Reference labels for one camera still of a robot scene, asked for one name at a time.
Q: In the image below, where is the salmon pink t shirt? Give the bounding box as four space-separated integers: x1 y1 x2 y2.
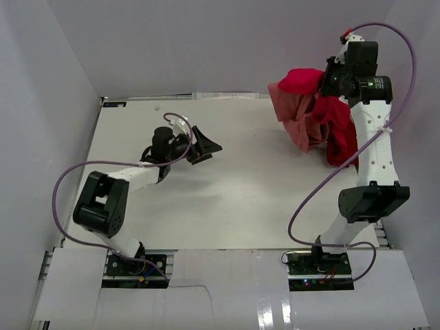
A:
267 83 329 153

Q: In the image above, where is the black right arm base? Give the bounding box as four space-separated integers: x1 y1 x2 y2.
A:
280 250 354 292

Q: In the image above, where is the black table label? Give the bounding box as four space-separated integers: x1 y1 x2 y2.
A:
102 101 127 108

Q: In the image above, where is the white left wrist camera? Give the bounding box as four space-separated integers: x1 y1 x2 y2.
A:
166 115 190 136

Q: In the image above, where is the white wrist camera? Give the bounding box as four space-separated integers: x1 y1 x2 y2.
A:
334 30 364 64
166 115 190 136

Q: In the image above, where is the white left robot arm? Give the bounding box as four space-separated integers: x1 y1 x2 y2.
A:
73 126 223 274

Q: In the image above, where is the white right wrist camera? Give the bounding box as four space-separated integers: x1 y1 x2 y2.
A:
334 30 364 64

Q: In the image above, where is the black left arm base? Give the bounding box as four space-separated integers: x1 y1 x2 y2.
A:
102 253 170 289

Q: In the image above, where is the red t shirt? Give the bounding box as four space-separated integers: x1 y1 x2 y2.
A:
276 68 358 167

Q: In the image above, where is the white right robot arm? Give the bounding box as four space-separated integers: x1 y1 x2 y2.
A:
310 38 410 274

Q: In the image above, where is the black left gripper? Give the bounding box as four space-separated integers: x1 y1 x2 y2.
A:
166 126 221 165

